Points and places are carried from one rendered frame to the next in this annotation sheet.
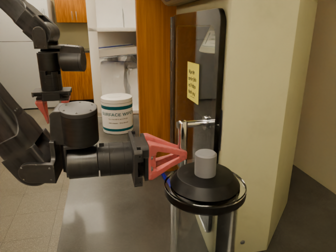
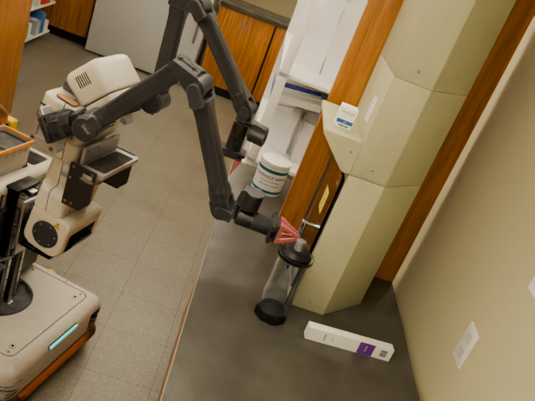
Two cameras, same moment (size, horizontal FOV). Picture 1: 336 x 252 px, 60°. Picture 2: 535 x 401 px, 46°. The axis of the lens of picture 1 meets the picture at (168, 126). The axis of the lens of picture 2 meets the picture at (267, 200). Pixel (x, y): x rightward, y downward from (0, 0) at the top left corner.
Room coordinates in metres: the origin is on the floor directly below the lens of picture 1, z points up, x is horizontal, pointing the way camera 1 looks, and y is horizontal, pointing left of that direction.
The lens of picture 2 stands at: (-1.24, -0.11, 1.98)
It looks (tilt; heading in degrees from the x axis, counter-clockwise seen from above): 24 degrees down; 7
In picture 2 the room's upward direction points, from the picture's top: 22 degrees clockwise
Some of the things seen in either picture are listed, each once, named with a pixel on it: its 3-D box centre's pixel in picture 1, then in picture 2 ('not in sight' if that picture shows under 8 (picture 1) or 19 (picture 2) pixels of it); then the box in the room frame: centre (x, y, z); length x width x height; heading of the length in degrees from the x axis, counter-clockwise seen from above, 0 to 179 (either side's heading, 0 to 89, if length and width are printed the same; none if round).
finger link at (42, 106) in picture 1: (51, 107); not in sight; (0.82, 0.34, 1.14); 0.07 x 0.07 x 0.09; 13
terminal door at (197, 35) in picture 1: (190, 111); (316, 214); (0.60, -0.05, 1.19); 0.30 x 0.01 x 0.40; 13
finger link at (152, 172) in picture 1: (159, 154); (285, 231); (0.48, 0.01, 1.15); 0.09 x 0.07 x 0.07; 103
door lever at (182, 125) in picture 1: (191, 142); (305, 233); (0.49, -0.04, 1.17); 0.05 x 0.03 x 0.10; 103
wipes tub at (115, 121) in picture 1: (117, 113); (271, 174); (1.19, 0.22, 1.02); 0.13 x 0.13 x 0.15
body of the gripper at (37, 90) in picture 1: (51, 83); (234, 143); (0.82, 0.33, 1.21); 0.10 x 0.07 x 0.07; 103
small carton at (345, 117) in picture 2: not in sight; (345, 116); (0.53, -0.01, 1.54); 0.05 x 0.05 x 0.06; 9
